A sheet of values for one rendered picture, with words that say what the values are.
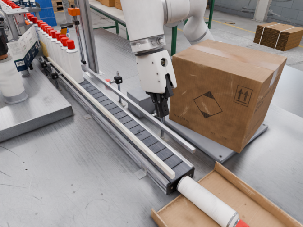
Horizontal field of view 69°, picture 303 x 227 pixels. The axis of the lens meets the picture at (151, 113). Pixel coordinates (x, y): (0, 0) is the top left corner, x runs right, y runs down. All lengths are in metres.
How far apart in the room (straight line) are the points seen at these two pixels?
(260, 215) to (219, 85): 0.37
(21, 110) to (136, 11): 0.69
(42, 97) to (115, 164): 0.50
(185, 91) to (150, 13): 0.35
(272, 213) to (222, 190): 0.13
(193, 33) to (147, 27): 0.71
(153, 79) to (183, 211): 0.36
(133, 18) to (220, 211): 0.50
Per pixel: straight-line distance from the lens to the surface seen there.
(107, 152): 0.80
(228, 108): 0.73
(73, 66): 1.11
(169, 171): 0.62
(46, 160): 0.84
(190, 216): 0.65
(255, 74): 0.70
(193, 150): 0.62
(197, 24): 1.19
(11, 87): 1.07
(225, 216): 0.61
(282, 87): 1.36
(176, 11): 0.55
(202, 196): 0.63
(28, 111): 1.03
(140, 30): 0.52
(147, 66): 0.54
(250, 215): 0.69
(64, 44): 1.14
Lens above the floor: 1.39
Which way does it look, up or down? 36 degrees down
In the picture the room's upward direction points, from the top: straight up
